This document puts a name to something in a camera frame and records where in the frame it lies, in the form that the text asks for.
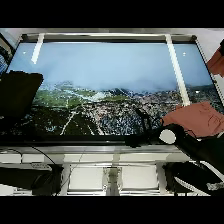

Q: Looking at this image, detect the pink garment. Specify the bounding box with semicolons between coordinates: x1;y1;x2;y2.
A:
161;101;224;140

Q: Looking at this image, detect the black garment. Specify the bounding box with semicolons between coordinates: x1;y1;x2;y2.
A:
0;69;45;136

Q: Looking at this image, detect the orange garment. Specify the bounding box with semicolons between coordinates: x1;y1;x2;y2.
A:
206;39;224;78

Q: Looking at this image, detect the black cable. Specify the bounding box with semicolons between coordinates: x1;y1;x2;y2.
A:
6;145;58;167

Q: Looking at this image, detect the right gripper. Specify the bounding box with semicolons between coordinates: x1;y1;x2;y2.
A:
124;130;160;149

